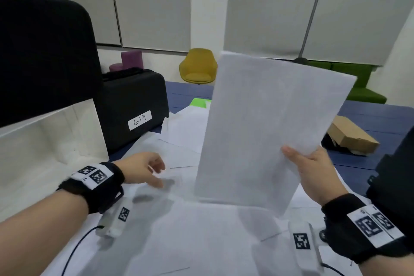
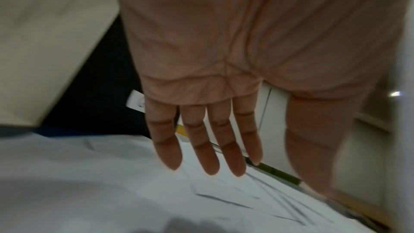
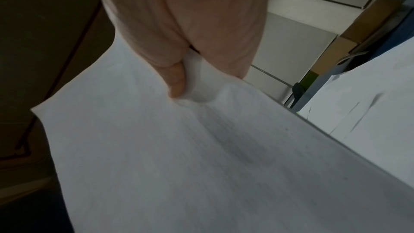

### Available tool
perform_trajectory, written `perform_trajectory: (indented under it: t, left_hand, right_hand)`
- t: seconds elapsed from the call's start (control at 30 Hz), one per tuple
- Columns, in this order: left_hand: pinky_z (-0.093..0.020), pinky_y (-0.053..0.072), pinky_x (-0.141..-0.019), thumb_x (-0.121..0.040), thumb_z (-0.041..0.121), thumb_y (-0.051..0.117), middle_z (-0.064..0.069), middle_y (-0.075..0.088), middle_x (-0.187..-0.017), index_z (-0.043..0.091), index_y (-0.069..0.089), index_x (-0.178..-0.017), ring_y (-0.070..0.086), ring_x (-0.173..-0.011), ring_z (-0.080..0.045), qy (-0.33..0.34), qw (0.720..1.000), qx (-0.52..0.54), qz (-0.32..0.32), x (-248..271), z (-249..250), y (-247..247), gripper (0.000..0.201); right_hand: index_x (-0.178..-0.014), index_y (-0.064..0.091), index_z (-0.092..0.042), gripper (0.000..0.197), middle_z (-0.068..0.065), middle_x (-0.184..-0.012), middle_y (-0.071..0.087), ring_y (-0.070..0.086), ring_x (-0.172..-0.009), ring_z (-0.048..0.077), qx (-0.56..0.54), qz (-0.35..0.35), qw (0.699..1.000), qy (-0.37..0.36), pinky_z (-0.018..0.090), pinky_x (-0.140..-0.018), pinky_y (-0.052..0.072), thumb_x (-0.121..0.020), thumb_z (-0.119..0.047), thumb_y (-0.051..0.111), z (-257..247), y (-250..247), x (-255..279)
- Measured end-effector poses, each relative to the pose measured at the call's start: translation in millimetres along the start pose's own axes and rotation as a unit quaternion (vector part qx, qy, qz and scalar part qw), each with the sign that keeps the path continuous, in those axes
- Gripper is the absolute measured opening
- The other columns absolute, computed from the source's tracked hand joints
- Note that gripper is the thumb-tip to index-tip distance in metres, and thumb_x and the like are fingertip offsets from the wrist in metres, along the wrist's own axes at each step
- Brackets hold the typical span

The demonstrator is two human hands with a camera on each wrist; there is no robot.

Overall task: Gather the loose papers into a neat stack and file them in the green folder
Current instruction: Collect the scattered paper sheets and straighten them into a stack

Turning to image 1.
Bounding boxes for person's left hand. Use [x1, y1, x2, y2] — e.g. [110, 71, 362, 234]
[113, 152, 166, 189]

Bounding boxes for person's right hand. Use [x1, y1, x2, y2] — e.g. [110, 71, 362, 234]
[280, 144, 350, 207]

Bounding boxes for neat white paper sheaf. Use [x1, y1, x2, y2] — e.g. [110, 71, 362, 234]
[194, 51, 358, 217]

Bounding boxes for green folder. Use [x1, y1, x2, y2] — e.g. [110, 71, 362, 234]
[189, 97, 213, 109]

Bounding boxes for pile of white papers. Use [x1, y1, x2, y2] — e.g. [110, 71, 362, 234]
[42, 104, 373, 276]

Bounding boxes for person's left forearm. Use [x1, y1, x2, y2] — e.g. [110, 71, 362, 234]
[0, 190, 90, 276]

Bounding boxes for person's right forearm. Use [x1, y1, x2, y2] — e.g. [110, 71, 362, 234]
[357, 246, 414, 276]

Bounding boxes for brown cardboard box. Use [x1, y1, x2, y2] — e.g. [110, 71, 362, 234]
[326, 115, 381, 154]

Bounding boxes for black case with white label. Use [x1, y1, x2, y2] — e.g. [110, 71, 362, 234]
[97, 67, 170, 155]

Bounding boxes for black fabric bag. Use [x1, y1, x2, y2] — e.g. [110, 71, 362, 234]
[365, 130, 414, 238]

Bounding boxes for open white box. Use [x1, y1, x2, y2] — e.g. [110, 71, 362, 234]
[0, 98, 110, 221]

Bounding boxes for green sofa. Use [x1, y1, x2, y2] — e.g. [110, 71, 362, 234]
[307, 60, 388, 105]

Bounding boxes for tall purple stool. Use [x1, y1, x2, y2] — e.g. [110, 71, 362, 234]
[120, 50, 144, 69]

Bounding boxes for yellow armchair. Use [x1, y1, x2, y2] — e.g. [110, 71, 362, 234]
[179, 48, 219, 85]

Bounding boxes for large black carrying case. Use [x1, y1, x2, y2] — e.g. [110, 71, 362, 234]
[0, 0, 104, 128]

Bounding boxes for grey roller blind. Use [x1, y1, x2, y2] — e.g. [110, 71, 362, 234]
[223, 0, 327, 59]
[304, 0, 414, 66]
[108, 0, 192, 53]
[19, 0, 122, 47]

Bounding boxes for black left wrist strap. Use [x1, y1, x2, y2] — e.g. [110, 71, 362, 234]
[56, 161, 126, 215]

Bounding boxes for black wrist strap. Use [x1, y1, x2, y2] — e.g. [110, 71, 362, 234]
[56, 161, 126, 215]
[321, 193, 414, 265]

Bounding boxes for black right wrist strap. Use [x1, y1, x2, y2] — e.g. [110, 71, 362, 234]
[321, 193, 414, 265]

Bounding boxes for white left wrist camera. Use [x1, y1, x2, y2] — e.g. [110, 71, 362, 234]
[96, 196, 133, 239]

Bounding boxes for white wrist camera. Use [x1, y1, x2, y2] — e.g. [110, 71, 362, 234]
[288, 220, 325, 276]
[96, 196, 133, 239]

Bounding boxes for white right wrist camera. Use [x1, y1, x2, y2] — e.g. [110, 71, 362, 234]
[288, 220, 325, 276]

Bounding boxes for black right camera cable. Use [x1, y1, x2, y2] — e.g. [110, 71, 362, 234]
[322, 262, 347, 276]

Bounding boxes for black camera cable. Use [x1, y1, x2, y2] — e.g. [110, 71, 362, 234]
[60, 225, 105, 276]
[322, 262, 347, 276]

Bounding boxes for black left camera cable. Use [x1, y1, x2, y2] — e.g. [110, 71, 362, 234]
[60, 225, 105, 276]

